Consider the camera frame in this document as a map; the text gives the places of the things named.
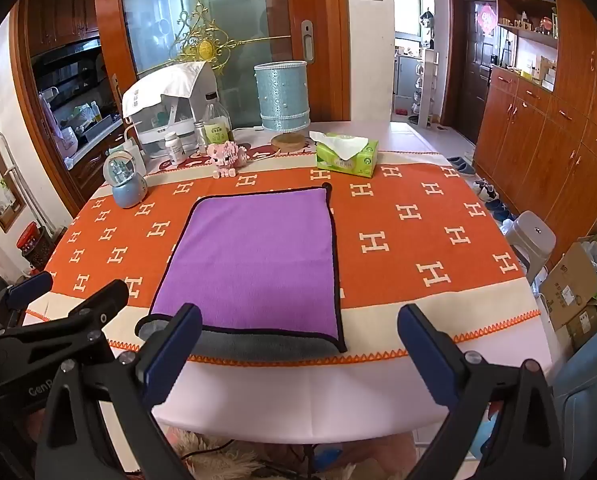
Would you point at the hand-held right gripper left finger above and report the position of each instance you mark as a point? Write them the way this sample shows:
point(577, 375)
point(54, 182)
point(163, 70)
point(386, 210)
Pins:
point(174, 347)

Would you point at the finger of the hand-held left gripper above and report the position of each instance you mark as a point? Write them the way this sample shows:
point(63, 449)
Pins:
point(101, 302)
point(28, 286)

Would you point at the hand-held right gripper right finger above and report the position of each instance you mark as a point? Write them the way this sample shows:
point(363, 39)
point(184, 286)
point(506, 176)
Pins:
point(426, 347)

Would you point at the purple towel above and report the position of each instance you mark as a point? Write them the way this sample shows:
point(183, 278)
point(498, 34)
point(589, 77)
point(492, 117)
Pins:
point(258, 260)

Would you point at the red lidded container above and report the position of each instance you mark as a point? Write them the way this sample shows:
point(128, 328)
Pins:
point(28, 237)

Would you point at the orange printed blanket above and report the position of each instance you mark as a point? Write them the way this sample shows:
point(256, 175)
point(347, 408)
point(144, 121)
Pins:
point(408, 265)

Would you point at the beige fluffy rug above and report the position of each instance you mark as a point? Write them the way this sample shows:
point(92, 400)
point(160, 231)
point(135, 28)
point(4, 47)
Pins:
point(213, 455)

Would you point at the blue snow globe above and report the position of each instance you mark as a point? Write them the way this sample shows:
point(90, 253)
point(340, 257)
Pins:
point(125, 180)

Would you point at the grey plastic stool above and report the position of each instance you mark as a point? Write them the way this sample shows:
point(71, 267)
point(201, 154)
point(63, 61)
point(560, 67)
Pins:
point(532, 240)

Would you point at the blue shoes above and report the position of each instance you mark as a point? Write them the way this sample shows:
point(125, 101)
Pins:
point(499, 210)

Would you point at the open cardboard box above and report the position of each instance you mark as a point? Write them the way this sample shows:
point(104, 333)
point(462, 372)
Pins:
point(571, 285)

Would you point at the white sneakers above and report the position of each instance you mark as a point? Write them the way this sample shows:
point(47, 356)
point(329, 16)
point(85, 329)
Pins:
point(486, 189)

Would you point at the white pill bottle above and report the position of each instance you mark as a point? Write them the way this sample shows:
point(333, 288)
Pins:
point(175, 149)

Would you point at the blue chair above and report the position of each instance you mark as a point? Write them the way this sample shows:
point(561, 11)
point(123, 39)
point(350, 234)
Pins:
point(591, 405)

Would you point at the white dish rack with cloth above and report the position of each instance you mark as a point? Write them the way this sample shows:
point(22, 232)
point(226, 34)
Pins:
point(153, 125)

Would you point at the grey slippers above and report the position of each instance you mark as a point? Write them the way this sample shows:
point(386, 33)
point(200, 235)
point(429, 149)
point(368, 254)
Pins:
point(459, 164)

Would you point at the pink block toy pig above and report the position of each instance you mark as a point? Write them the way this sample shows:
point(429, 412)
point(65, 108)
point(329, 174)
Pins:
point(227, 154)

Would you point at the green tissue box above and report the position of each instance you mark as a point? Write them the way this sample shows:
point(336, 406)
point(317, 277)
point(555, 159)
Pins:
point(348, 157)

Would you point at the clear glass bottle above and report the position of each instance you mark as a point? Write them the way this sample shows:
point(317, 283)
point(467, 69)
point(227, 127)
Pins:
point(217, 127)

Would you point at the white cloth cover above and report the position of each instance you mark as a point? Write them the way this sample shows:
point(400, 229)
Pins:
point(163, 85)

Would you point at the white storage rack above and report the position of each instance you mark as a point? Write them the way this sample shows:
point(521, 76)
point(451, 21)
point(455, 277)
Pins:
point(425, 90)

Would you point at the dark entrance door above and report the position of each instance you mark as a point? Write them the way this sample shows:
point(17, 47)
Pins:
point(471, 90)

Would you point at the wooden kitchen cabinet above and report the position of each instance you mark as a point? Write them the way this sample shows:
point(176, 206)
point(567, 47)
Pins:
point(63, 25)

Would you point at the blue table lamp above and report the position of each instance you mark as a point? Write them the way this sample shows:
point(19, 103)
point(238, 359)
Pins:
point(282, 95)

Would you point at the gold door ornament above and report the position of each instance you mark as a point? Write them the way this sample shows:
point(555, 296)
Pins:
point(204, 42)

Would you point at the red door decoration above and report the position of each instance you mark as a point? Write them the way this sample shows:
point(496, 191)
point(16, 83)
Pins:
point(486, 19)

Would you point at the wooden glass sliding door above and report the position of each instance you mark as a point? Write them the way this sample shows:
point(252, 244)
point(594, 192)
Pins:
point(318, 5)

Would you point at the wooden wall cabinet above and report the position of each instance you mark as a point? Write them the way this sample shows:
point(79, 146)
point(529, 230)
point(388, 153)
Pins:
point(553, 145)

